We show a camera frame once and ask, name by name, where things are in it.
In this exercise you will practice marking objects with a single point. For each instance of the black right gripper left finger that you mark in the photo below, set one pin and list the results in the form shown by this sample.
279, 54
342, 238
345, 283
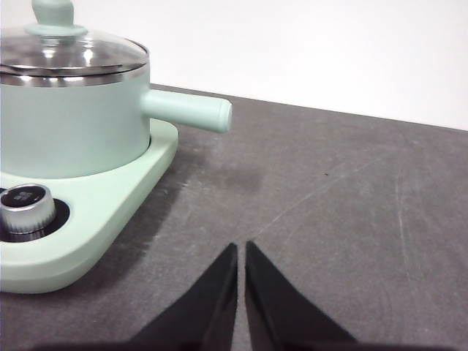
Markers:
204, 311

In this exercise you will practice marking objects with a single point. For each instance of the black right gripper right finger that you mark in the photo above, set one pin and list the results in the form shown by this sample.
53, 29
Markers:
278, 314

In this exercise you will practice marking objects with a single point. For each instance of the glass lid with green knob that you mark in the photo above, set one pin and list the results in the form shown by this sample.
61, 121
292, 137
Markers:
66, 51

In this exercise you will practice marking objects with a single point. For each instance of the mint green breakfast machine base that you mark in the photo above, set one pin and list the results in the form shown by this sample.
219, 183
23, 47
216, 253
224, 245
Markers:
109, 204

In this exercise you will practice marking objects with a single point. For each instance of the silver control knob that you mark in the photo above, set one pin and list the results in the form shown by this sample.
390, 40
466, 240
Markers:
25, 208

